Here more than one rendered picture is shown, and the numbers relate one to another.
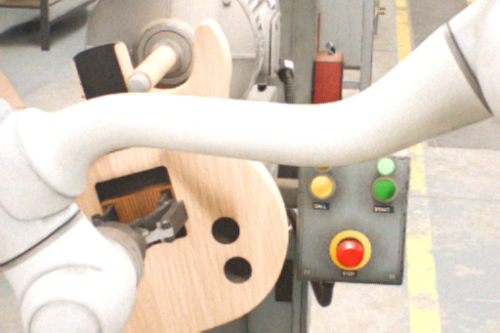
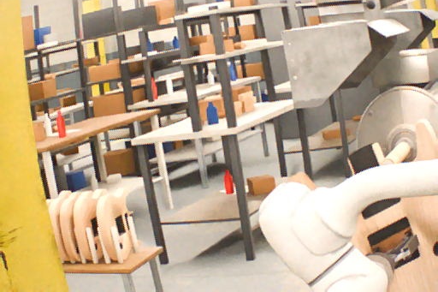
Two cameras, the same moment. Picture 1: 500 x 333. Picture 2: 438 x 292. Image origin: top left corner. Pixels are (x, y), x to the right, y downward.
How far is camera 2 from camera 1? 0.30 m
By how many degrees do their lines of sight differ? 23
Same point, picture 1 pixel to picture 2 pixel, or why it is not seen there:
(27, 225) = (322, 257)
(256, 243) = not seen: outside the picture
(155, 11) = (395, 120)
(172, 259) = (411, 271)
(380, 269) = not seen: outside the picture
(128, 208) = (387, 247)
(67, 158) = (344, 213)
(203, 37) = (420, 130)
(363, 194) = not seen: outside the picture
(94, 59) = (361, 156)
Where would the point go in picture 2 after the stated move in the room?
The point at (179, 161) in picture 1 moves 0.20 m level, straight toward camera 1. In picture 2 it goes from (413, 211) to (411, 235)
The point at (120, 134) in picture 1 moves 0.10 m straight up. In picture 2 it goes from (372, 193) to (366, 129)
